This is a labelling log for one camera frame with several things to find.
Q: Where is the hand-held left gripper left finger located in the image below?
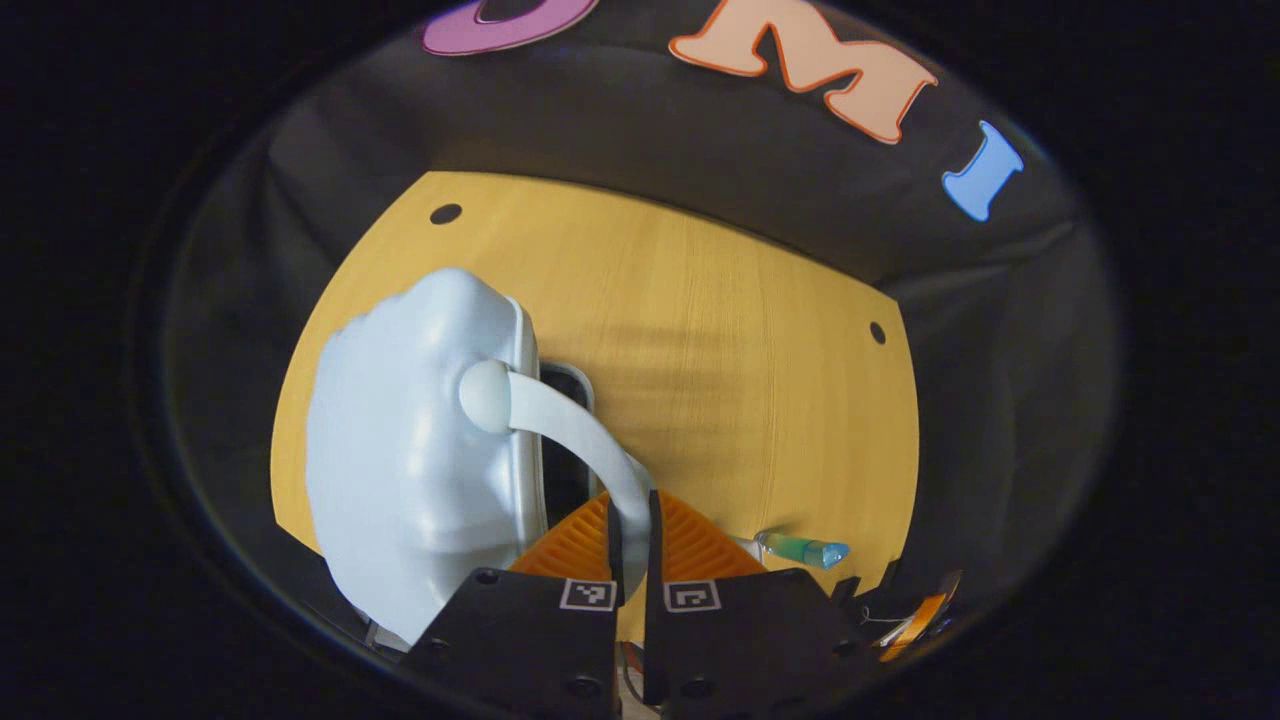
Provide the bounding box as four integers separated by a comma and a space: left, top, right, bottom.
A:
400, 490, 626, 720

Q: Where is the blue skincare bottle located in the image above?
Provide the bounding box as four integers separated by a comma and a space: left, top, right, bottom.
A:
754, 530, 852, 571

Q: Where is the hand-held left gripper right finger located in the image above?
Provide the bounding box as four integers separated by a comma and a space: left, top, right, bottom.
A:
640, 488, 883, 720

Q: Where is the light blue suitcase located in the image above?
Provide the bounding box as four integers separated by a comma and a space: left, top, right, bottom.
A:
304, 267, 657, 651

